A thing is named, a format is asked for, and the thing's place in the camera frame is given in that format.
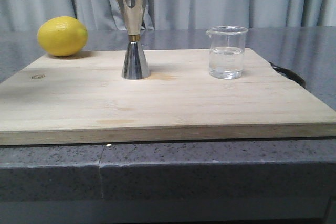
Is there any wooden cutting board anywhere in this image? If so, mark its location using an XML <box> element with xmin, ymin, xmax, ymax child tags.
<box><xmin>1</xmin><ymin>49</ymin><xmax>335</xmax><ymax>145</ymax></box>

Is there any clear glass beaker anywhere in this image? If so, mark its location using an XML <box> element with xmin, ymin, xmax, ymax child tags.
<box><xmin>206</xmin><ymin>26</ymin><xmax>248</xmax><ymax>79</ymax></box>

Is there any yellow lemon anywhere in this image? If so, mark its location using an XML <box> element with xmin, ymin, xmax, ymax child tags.
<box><xmin>37</xmin><ymin>16</ymin><xmax>88</xmax><ymax>57</ymax></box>

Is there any silver double jigger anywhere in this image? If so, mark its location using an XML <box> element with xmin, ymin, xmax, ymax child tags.
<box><xmin>117</xmin><ymin>0</ymin><xmax>150</xmax><ymax>80</ymax></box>

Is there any black board handle strap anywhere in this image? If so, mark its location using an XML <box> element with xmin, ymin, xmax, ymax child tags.
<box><xmin>267</xmin><ymin>61</ymin><xmax>306</xmax><ymax>87</ymax></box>

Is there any grey curtain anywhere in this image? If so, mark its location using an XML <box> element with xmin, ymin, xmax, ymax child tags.
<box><xmin>1</xmin><ymin>0</ymin><xmax>335</xmax><ymax>31</ymax></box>

